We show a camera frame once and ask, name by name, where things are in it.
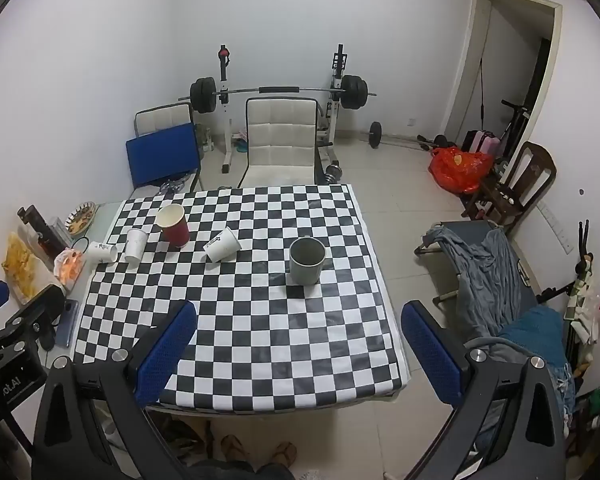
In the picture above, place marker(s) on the black stand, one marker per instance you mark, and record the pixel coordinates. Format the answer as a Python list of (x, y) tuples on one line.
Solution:
[(582, 245)]

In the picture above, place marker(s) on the grey clothing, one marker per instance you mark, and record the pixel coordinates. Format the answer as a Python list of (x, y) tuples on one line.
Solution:
[(485, 280)]

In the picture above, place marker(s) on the person's right foot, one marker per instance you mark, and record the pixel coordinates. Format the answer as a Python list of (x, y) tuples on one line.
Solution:
[(285, 453)]

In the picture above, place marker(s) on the red plastic bag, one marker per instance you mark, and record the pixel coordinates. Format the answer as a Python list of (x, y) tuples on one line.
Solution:
[(460, 167)]

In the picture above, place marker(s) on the blue folding chair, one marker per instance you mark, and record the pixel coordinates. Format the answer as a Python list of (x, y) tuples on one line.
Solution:
[(162, 156)]

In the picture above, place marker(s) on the person's foot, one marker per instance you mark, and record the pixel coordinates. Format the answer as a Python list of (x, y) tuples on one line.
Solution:
[(235, 449), (285, 453)]

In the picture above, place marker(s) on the black kick scooter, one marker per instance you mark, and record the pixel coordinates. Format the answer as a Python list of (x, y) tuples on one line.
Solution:
[(514, 120)]

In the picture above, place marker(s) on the pink suitcase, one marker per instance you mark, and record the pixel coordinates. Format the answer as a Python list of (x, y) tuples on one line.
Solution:
[(480, 141)]

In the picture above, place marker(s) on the door frame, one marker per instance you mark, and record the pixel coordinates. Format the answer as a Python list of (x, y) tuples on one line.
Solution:
[(467, 50)]

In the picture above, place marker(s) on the dark wooden chair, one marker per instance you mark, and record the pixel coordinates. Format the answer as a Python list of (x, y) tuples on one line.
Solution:
[(532, 170)]

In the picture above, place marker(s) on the person's left foot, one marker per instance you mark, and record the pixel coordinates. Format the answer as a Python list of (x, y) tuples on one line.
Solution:
[(235, 449)]

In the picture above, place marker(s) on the white wall sockets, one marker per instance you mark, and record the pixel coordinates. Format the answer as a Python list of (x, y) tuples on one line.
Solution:
[(557, 230)]

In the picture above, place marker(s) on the folding cot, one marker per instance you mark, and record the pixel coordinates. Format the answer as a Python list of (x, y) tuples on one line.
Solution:
[(522, 272)]

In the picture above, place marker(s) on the white plastic bag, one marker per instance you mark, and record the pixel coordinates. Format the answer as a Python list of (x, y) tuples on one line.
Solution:
[(597, 305)]

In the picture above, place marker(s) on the black juicer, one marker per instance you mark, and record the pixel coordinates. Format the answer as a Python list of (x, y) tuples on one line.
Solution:
[(42, 232)]

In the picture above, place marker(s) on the short barbell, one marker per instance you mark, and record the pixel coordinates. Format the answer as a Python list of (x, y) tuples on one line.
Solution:
[(375, 135)]

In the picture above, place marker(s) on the yellow snack bag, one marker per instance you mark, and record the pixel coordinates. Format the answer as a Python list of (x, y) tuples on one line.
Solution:
[(21, 266)]

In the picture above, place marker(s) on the chrome dumbbell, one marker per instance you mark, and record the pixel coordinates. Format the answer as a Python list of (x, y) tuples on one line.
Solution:
[(333, 172)]

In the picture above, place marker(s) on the white padded chair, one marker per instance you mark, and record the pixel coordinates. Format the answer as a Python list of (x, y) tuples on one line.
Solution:
[(280, 140), (162, 117)]

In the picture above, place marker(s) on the black white checkered tablecloth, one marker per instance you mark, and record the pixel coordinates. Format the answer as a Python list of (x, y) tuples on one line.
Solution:
[(280, 335)]

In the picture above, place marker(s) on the blue smartphone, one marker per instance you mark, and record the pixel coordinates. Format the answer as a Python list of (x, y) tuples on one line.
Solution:
[(68, 324)]

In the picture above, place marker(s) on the orange snack packet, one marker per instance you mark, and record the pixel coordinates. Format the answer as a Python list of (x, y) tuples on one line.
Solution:
[(68, 266)]

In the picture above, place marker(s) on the white weight rack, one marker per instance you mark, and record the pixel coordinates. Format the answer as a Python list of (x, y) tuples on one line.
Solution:
[(225, 125)]

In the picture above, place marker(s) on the person's dark pants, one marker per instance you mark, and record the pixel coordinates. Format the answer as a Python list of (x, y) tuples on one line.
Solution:
[(240, 472)]

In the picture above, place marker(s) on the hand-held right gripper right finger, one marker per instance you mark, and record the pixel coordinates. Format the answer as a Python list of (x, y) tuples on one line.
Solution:
[(432, 355)]

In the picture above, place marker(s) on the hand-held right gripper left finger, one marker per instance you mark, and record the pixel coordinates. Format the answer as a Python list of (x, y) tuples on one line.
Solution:
[(166, 352)]

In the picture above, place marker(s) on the patterned snack plate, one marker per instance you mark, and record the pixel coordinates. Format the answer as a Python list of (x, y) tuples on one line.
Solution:
[(80, 216)]

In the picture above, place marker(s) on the red paper cup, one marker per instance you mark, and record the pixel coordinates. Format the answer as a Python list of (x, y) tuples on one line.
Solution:
[(175, 230)]

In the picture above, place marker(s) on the long barbell with black plates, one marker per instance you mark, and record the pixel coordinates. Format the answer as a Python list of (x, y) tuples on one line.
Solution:
[(203, 95)]

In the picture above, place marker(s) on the grey ceramic mug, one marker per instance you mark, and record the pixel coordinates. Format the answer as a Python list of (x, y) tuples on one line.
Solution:
[(306, 267)]

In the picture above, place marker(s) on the white paper cup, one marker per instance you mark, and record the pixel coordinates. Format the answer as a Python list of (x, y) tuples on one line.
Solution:
[(100, 252), (221, 246), (136, 246)]

